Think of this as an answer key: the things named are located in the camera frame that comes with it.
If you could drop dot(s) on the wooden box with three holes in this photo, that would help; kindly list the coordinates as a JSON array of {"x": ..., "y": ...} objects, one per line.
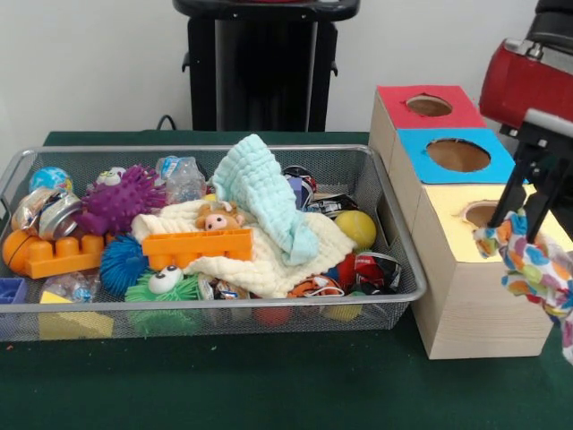
[{"x": 470, "y": 304}]

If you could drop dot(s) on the long orange toy brick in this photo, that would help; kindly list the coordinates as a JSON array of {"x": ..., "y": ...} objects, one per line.
[{"x": 197, "y": 245}]

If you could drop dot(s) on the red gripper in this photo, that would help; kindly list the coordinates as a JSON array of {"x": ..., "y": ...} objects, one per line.
[{"x": 519, "y": 85}]

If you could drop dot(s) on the cream waffle cloth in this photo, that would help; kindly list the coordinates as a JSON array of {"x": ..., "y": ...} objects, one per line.
[{"x": 264, "y": 273}]

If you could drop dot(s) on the purple spiky rubber toy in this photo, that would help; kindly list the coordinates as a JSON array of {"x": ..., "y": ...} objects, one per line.
[{"x": 123, "y": 197}]

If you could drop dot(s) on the green puffer toy with eyes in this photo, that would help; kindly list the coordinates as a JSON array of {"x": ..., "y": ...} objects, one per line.
[{"x": 172, "y": 291}]

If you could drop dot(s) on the small globe ball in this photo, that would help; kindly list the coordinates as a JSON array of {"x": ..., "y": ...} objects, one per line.
[{"x": 49, "y": 178}]

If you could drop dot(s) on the dark green table cloth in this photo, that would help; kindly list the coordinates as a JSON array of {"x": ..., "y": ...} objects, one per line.
[{"x": 268, "y": 380}]

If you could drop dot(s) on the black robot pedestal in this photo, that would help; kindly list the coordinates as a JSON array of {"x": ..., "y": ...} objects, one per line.
[{"x": 264, "y": 67}]

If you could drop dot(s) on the yellow ball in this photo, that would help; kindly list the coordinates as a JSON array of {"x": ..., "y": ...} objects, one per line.
[{"x": 356, "y": 229}]

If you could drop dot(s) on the colourful spotted white cloth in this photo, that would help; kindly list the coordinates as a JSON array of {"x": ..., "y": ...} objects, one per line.
[{"x": 537, "y": 269}]

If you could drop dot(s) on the blue puffer ball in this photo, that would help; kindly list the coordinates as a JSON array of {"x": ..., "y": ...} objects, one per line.
[{"x": 123, "y": 264}]

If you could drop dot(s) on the small brown plush toy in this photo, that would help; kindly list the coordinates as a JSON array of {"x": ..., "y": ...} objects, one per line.
[{"x": 217, "y": 219}]

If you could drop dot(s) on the light blue waffle cloth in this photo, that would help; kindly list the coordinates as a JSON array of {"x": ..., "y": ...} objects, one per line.
[{"x": 259, "y": 188}]

